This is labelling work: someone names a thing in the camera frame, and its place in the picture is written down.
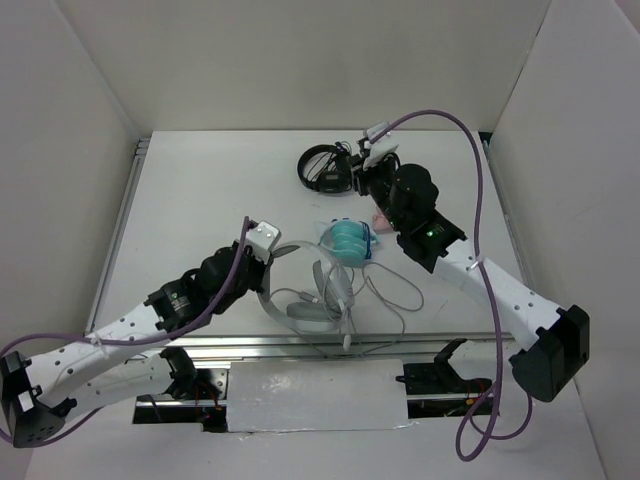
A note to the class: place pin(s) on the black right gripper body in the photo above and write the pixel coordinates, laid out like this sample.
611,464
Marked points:
376,179

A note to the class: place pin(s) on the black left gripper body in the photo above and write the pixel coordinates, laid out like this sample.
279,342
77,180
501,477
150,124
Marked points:
253,276

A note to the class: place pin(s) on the grey white over-ear headphones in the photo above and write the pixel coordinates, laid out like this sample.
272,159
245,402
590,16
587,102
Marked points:
327,312

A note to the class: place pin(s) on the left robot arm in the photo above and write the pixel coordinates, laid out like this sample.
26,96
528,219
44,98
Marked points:
48,396

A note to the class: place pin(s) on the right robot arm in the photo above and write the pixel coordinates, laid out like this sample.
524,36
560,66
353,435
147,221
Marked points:
554,341

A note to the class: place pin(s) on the black headphones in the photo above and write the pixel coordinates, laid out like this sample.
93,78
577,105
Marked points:
325,168

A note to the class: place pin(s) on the pink blue cat-ear headphones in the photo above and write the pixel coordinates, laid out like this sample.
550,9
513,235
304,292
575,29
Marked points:
380,223

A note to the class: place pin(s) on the white taped cover plate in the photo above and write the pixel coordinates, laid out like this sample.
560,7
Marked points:
296,396

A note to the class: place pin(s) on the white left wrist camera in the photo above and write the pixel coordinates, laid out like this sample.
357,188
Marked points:
262,238

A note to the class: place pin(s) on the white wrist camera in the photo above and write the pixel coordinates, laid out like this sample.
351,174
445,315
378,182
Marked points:
262,238
376,143

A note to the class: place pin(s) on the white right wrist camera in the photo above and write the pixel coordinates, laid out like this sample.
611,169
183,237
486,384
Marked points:
376,143

